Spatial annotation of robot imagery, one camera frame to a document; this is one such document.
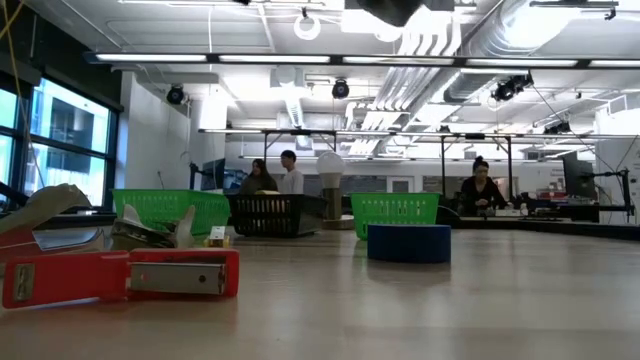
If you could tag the black metal stand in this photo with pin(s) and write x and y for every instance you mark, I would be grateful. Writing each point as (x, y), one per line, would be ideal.
(626, 195)

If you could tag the black ceiling camera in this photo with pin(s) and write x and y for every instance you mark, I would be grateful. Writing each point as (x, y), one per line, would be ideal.
(510, 87)
(557, 128)

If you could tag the green plastic basket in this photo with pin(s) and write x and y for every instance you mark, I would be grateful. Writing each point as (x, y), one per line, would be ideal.
(160, 210)
(395, 210)

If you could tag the silver ventilation duct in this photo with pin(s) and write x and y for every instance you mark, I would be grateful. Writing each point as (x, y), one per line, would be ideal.
(500, 30)

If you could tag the long ceiling light strip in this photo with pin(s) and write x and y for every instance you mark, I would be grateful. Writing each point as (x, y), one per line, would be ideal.
(150, 58)

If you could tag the white bulb on metal base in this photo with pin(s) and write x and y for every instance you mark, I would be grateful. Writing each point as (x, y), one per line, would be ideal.
(330, 167)

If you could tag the black monitor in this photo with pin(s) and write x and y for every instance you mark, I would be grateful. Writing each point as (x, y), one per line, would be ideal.
(577, 177)
(214, 175)

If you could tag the red stapler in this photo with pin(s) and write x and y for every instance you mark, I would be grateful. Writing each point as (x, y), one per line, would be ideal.
(75, 277)

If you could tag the black ceiling spotlight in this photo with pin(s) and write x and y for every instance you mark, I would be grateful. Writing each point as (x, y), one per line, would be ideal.
(340, 89)
(175, 95)

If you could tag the black plastic basket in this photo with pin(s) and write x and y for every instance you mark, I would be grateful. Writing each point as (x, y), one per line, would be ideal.
(275, 215)

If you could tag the person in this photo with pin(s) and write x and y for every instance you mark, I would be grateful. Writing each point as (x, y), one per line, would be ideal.
(292, 182)
(480, 195)
(258, 182)

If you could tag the blue tape roll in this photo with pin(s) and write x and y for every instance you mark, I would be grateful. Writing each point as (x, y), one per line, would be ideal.
(409, 245)

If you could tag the black metal gantry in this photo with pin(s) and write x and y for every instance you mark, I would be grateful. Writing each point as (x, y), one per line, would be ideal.
(475, 136)
(300, 132)

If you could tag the large glass window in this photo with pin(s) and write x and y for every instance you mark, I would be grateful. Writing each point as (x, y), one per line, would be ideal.
(70, 120)

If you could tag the yellow stapler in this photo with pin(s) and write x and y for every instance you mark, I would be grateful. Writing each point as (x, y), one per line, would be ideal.
(218, 236)

